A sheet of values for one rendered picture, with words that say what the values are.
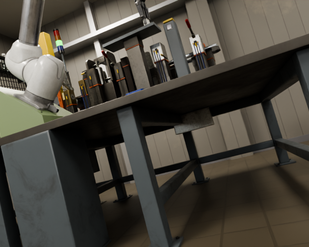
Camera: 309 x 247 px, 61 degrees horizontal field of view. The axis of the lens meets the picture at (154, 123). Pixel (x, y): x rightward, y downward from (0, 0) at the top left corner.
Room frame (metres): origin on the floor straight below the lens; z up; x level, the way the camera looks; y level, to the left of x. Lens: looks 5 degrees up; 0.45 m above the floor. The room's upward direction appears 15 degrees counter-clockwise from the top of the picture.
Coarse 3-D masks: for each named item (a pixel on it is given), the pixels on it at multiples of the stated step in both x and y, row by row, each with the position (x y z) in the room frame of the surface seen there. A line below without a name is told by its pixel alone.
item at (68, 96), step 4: (64, 92) 2.01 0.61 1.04; (68, 92) 2.00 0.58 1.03; (72, 92) 2.04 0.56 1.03; (64, 96) 2.02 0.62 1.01; (68, 96) 2.00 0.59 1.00; (72, 96) 2.02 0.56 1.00; (68, 100) 2.01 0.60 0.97; (72, 100) 2.01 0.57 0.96; (68, 104) 2.01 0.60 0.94; (72, 104) 2.00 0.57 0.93; (76, 104) 2.05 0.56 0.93; (68, 108) 2.03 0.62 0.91; (72, 108) 2.01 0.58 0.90; (76, 108) 2.05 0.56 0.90; (72, 112) 2.02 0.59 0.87
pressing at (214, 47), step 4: (212, 44) 1.71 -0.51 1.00; (216, 44) 1.71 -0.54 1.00; (208, 48) 1.76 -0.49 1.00; (212, 48) 1.78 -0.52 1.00; (216, 48) 1.81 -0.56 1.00; (192, 52) 1.76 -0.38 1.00; (216, 52) 1.88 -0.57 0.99; (188, 56) 1.82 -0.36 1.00; (192, 56) 1.85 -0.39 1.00; (172, 60) 1.81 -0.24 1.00; (188, 60) 1.92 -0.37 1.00; (156, 68) 1.90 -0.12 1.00; (172, 68) 2.00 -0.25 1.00; (80, 96) 2.08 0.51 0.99; (76, 100) 2.20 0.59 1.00
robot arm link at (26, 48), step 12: (24, 0) 1.29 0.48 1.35; (36, 0) 1.29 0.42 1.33; (24, 12) 1.31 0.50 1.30; (36, 12) 1.32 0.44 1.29; (24, 24) 1.33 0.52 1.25; (36, 24) 1.35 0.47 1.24; (24, 36) 1.35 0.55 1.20; (36, 36) 1.38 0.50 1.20; (12, 48) 1.38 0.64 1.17; (24, 48) 1.36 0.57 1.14; (36, 48) 1.40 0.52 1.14; (12, 60) 1.39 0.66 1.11; (24, 60) 1.38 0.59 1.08; (12, 72) 1.43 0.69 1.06
